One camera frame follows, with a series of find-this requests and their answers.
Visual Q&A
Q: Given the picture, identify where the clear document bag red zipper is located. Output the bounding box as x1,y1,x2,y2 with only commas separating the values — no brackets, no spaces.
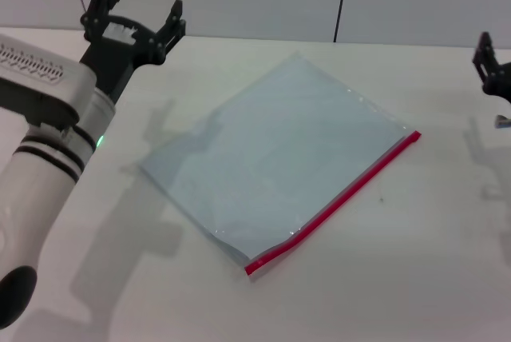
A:
138,50,422,279

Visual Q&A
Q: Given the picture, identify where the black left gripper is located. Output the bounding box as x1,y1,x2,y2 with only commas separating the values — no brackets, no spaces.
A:
79,0,188,104

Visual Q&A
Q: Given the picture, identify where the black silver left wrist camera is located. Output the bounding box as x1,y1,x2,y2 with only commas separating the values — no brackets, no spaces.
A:
0,33,98,129

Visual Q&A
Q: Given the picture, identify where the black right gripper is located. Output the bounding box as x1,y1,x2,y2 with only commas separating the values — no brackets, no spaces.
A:
472,31,511,101

